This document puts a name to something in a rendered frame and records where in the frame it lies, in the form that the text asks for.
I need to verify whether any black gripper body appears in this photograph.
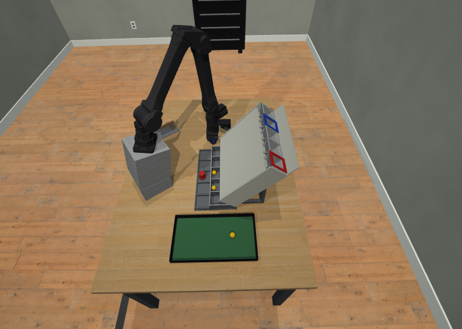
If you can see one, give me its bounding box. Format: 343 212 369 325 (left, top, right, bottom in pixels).
206 122 218 139

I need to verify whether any green tray with black rim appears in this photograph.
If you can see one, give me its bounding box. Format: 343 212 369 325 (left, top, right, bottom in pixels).
169 213 258 263

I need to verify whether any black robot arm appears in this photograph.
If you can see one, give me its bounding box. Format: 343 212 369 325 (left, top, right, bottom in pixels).
133 25 231 153

